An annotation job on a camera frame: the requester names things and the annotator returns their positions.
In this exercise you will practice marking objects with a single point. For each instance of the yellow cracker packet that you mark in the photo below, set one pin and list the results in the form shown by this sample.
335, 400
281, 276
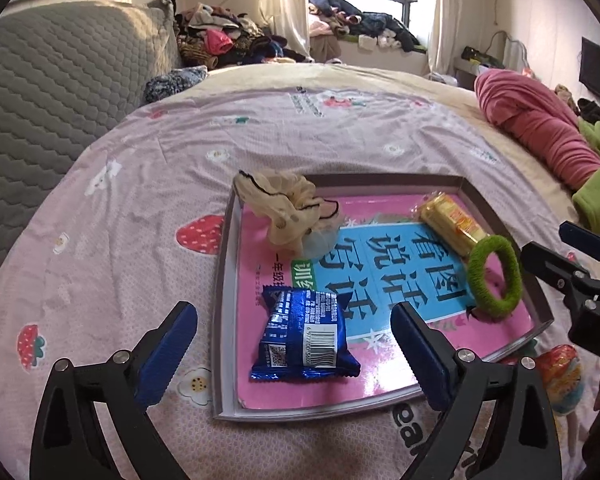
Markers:
450, 220

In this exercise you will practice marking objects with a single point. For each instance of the pink printed bed sheet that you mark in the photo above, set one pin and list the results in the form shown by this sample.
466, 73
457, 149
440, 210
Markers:
155, 185

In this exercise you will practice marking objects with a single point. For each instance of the beige dotted scrunchie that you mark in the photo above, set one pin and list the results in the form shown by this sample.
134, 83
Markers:
280, 200

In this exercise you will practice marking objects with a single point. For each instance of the dark clothes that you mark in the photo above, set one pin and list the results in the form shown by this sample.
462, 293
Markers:
592, 110

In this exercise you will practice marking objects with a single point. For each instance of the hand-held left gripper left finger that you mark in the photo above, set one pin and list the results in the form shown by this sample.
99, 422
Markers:
165, 355

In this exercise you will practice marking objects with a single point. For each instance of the clothes heap at window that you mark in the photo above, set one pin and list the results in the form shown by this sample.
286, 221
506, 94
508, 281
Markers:
365, 22

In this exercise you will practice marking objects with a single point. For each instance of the pile of mixed clothes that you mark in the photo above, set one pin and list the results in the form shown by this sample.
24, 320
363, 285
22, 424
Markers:
220, 35

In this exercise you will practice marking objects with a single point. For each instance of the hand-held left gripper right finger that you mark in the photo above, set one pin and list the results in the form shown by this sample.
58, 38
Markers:
422, 355

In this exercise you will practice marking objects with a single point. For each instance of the pink and blue book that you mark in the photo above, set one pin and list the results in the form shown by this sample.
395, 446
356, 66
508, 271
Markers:
380, 260

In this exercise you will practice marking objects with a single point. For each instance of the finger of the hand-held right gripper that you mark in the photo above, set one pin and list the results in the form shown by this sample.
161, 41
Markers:
587, 240
555, 265

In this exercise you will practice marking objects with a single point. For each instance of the blue snack packet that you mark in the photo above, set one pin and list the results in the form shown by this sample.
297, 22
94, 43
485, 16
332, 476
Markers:
300, 330

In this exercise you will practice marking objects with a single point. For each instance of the dark shallow cardboard box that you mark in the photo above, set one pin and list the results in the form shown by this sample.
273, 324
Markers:
225, 310

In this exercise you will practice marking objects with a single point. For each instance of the toy egg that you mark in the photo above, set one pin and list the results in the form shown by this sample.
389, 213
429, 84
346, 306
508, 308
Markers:
560, 370

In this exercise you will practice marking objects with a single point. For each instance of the grey quilted headboard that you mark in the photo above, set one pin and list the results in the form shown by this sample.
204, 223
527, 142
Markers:
55, 85

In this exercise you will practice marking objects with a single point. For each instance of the pink quilt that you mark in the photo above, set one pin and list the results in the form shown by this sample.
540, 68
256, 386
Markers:
535, 120

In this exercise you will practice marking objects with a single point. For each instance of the cream curtain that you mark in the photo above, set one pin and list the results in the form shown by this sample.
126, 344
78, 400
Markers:
445, 15
285, 5

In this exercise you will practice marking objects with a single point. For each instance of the black bag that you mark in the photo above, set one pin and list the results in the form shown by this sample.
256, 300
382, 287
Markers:
475, 55

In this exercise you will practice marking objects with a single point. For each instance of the dark blue patterned cloth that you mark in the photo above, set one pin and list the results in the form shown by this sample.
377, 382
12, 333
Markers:
175, 82

